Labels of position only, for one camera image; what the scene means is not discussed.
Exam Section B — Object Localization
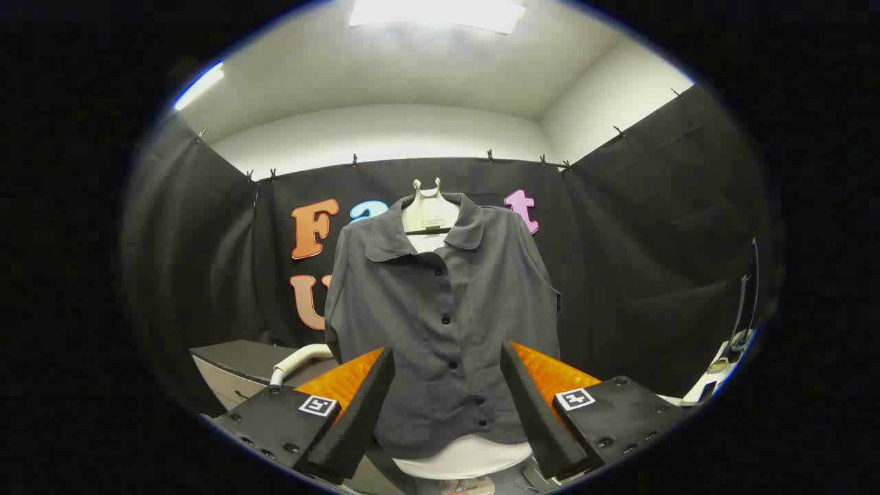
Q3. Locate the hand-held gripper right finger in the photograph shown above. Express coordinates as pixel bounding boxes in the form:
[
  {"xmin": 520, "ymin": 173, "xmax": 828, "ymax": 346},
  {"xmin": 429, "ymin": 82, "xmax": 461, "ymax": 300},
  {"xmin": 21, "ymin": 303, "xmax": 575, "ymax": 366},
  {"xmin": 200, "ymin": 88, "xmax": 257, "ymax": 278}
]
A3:
[{"xmin": 500, "ymin": 340, "xmax": 688, "ymax": 481}]

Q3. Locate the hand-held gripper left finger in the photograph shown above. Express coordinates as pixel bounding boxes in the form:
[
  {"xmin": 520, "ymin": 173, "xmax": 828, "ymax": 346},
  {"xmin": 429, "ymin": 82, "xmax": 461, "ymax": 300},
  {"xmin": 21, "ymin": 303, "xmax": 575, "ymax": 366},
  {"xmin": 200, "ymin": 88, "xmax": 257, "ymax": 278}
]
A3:
[{"xmin": 213, "ymin": 346, "xmax": 397, "ymax": 482}]

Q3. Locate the white garment steamer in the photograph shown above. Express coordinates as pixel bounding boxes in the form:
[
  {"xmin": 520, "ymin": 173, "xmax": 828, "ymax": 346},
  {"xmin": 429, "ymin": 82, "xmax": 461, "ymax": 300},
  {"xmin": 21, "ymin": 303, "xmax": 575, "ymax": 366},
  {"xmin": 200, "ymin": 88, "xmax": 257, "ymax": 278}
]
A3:
[{"xmin": 270, "ymin": 344, "xmax": 335, "ymax": 386}]

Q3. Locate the grey button-up shirt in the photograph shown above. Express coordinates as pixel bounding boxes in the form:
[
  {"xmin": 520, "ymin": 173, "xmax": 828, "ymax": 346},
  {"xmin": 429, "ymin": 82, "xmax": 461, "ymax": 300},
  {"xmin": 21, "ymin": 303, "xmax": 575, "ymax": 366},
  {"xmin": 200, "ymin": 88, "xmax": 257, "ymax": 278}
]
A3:
[{"xmin": 324, "ymin": 192, "xmax": 563, "ymax": 460}]

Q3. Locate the cream plastic clothes hanger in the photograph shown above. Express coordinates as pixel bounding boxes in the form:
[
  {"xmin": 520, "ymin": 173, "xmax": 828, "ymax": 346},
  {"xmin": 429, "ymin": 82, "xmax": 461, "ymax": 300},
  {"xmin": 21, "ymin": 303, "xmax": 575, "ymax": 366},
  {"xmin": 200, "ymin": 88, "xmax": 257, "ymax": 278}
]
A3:
[{"xmin": 401, "ymin": 178, "xmax": 460, "ymax": 236}]

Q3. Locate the grey drawer cabinet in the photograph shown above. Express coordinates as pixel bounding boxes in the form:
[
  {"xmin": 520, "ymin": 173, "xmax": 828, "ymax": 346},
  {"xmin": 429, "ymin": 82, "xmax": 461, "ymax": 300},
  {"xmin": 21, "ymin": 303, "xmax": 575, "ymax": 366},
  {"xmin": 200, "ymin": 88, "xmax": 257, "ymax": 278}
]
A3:
[{"xmin": 189, "ymin": 339, "xmax": 344, "ymax": 413}]

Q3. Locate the white side table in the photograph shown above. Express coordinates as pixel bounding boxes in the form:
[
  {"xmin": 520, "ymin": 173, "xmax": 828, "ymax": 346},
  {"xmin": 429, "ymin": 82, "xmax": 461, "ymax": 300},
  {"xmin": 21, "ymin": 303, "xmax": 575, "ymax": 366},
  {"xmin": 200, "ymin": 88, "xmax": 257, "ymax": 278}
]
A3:
[{"xmin": 660, "ymin": 330, "xmax": 757, "ymax": 408}]

